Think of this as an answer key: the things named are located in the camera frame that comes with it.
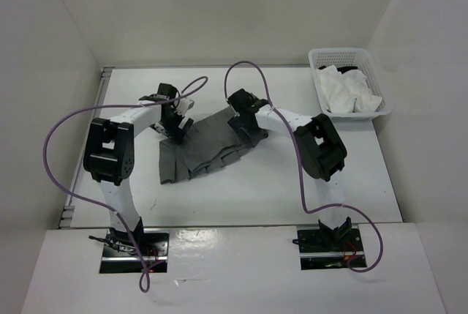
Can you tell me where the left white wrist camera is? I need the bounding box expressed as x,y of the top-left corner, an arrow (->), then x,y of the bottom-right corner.
175,97 -> 195,116

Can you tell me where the grey pleated skirt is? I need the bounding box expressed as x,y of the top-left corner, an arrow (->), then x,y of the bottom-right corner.
159,107 -> 268,184

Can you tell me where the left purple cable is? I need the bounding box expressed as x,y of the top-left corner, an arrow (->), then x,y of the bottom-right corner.
42,75 -> 210,292

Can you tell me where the black garment in basket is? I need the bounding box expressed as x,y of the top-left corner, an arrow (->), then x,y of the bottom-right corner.
318,66 -> 358,73

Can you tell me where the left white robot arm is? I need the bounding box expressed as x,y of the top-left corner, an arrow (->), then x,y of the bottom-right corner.
83,83 -> 194,255

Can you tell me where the white crumpled cloth in basket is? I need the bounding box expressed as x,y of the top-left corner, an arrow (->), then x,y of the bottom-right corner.
315,65 -> 382,114

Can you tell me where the white plastic mesh basket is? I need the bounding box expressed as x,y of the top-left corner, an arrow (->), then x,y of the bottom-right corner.
308,48 -> 393,121

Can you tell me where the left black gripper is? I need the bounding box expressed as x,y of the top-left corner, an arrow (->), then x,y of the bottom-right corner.
149,108 -> 192,144

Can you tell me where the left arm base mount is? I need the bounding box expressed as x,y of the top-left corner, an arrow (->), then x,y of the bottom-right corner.
88,231 -> 169,274

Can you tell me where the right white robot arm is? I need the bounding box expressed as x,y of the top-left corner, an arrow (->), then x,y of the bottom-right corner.
227,89 -> 352,250

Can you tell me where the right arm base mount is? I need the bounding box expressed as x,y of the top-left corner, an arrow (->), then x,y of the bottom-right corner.
292,228 -> 367,271

